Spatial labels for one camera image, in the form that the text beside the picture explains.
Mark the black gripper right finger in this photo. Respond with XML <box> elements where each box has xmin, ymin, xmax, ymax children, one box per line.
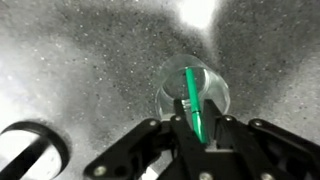
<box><xmin>202</xmin><ymin>99</ymin><xmax>320</xmax><ymax>180</ymax></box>

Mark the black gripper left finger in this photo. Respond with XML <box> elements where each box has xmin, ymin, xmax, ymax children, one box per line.
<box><xmin>83</xmin><ymin>99</ymin><xmax>205</xmax><ymax>180</ymax></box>

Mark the green pen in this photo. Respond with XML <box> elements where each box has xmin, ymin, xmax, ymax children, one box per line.
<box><xmin>184</xmin><ymin>66</ymin><xmax>208</xmax><ymax>145</ymax></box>

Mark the clear drinking glass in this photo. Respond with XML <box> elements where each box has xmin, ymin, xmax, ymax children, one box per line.
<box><xmin>154</xmin><ymin>53</ymin><xmax>232</xmax><ymax>123</ymax></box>

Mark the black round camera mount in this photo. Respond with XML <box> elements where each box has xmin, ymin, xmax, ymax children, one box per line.
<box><xmin>0</xmin><ymin>120</ymin><xmax>73</xmax><ymax>180</ymax></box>

